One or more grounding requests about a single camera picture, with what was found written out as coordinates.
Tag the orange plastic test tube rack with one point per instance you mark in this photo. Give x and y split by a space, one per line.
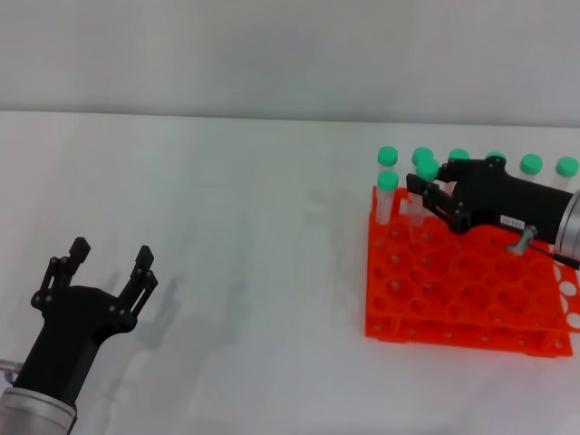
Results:
453 290

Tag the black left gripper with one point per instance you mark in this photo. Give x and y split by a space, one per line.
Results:
72 331

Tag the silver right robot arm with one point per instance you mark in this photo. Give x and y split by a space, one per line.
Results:
572 226

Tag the clear test tube green cap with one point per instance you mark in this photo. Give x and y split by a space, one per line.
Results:
458 153
427 169
420 153
567 167
388 180
496 155
388 155
531 164

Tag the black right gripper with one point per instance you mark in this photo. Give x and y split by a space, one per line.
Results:
498 199

